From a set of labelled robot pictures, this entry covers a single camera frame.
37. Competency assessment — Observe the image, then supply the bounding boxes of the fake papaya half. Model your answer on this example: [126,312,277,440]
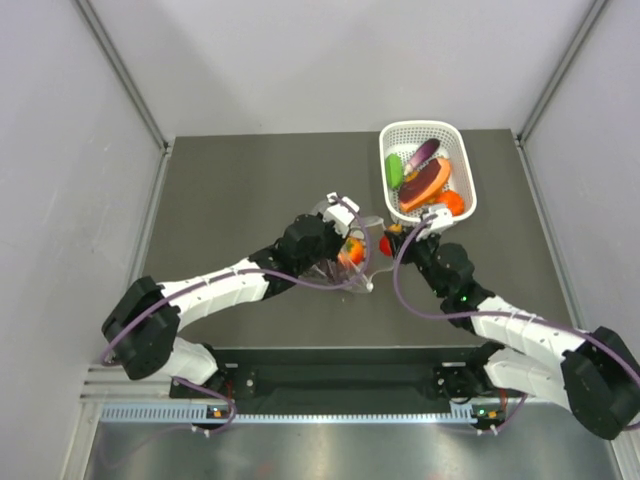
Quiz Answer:
[398,157,452,213]

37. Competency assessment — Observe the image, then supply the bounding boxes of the grey slotted cable duct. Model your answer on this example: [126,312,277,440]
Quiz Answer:
[99,402,506,425]

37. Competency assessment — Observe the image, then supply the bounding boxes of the red yellow fake mango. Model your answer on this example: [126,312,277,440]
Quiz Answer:
[378,224,403,258]

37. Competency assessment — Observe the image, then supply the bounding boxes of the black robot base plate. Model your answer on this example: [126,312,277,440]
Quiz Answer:
[169,342,531,416]

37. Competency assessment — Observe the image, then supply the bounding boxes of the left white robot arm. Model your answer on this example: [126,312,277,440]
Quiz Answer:
[102,211,355,397]

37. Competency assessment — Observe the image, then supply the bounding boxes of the orange fake pumpkin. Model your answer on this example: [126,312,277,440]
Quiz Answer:
[435,190,466,216]

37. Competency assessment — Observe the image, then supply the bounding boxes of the white perforated plastic basket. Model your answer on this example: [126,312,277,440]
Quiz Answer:
[379,120,477,226]

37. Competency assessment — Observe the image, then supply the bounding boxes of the small yellow fake fruit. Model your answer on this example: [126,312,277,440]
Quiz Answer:
[403,171,419,183]

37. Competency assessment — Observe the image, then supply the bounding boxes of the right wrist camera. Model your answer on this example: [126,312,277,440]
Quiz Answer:
[421,205,455,235]

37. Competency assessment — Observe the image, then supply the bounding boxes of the purple cable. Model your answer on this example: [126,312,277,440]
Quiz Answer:
[392,219,640,431]
[99,195,374,367]

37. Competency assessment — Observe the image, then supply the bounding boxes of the dark purple fake grapes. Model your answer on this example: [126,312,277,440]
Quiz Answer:
[314,260,350,285]

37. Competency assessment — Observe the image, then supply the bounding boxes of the clear zip top bag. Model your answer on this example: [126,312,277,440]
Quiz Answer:
[301,216,393,294]

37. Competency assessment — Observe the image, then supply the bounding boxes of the aluminium frame post right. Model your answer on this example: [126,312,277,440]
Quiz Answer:
[514,0,614,146]

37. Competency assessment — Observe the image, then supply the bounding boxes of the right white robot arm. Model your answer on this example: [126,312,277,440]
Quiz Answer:
[384,228,639,440]

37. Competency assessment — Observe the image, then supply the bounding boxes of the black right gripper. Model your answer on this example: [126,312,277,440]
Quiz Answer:
[388,225,449,299]

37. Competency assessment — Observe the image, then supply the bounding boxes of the green fake vegetable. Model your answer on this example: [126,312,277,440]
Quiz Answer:
[384,153,404,190]

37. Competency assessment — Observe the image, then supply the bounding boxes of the aluminium frame post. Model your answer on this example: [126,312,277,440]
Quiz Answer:
[69,0,174,151]
[514,0,614,146]

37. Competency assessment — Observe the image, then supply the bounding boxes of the purple fake eggplant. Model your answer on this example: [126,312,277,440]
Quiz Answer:
[403,138,440,176]

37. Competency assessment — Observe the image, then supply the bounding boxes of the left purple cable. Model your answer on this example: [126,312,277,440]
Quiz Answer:
[99,195,374,367]

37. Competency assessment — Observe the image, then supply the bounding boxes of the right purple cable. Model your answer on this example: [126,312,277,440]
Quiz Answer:
[392,219,640,431]

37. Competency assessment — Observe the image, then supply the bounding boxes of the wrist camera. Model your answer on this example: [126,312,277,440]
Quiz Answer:
[321,192,360,238]
[421,205,455,235]

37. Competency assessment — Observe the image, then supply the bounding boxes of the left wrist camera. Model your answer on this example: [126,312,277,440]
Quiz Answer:
[321,192,360,238]

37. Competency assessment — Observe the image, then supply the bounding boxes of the aluminium frame post left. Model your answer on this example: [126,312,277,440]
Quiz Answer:
[69,0,174,151]

